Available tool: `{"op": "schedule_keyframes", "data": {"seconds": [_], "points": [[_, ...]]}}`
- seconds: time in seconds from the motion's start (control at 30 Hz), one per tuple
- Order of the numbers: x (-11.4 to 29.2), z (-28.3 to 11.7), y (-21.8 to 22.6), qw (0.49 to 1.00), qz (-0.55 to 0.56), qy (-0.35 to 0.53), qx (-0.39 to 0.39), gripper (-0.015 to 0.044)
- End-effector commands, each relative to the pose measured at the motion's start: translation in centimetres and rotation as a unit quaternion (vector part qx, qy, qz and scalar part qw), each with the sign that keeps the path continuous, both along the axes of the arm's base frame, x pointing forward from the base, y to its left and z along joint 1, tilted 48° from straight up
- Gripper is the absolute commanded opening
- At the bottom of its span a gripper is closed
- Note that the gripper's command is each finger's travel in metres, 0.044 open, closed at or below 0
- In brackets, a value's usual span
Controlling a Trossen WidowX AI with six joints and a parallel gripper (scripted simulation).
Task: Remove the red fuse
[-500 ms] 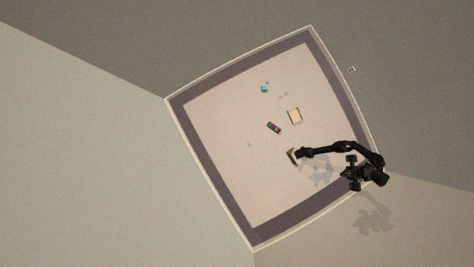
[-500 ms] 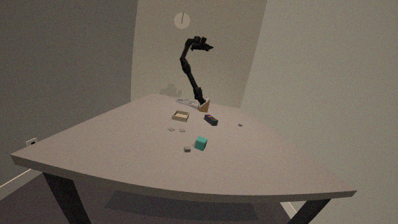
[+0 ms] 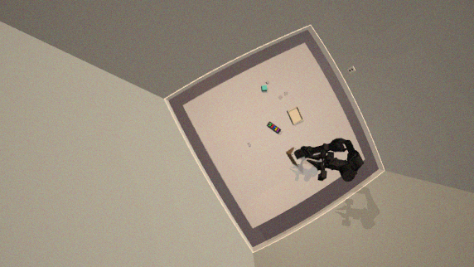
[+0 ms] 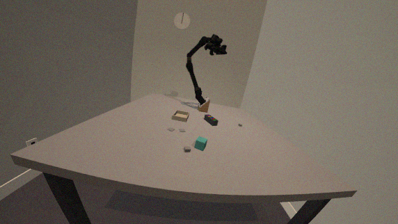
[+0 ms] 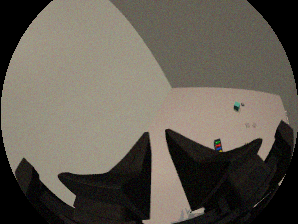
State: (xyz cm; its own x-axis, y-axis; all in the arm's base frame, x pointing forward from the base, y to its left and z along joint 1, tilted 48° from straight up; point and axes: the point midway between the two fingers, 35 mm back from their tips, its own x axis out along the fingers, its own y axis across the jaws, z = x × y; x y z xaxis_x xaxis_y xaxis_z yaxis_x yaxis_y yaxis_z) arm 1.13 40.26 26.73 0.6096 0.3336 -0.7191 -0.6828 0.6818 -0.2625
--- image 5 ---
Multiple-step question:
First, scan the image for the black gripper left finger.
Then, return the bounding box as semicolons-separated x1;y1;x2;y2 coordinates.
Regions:
57;132;152;220

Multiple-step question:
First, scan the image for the teal cube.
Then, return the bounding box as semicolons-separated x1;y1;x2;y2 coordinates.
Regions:
234;101;239;111

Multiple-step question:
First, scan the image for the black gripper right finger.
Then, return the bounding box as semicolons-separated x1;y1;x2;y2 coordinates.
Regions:
165;129;262;212

